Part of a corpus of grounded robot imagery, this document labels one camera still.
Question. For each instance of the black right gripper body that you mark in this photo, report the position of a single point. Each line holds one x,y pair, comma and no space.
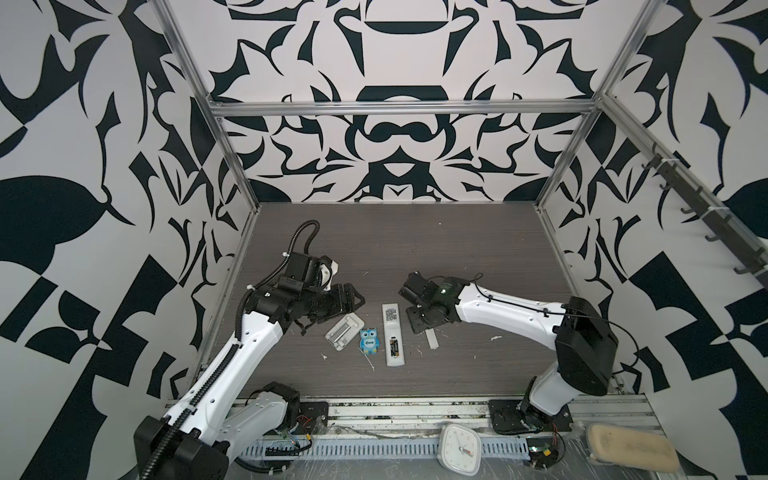
420,319

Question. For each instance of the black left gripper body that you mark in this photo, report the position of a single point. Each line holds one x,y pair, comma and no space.
320,302

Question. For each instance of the white remote battery lid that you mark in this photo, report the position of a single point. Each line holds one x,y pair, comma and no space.
432,339

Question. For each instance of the white remote control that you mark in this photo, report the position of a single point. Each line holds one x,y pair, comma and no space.
392,328

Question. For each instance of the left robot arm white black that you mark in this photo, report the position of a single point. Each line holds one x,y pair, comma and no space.
200,436

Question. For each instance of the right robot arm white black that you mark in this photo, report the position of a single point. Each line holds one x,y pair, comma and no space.
584,343

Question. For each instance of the white battery cover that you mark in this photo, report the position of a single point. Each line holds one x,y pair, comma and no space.
344,331

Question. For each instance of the blue owl toy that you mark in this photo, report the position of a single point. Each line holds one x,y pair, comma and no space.
369,341

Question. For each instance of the white square clock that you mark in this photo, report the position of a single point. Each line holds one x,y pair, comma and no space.
460,449

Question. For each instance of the small green circuit board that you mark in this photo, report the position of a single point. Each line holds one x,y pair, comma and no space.
542,453

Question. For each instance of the beige foam pad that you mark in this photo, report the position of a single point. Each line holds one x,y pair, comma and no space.
632,448

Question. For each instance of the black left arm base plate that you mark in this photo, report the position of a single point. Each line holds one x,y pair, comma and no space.
312,415

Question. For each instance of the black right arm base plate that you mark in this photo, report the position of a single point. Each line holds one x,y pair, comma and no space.
515,417

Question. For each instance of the white slotted cable duct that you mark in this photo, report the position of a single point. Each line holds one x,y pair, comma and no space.
381,449

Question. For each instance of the aluminium frame top bar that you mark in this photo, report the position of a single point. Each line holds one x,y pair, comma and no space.
405,107

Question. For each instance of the aluminium frame corner post left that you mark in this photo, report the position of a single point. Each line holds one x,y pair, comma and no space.
174,37

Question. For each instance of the aluminium frame corner post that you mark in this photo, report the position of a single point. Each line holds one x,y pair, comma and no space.
628,49
174,37

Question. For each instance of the aluminium frame corner post right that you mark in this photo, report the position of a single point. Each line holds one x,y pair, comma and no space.
628,49

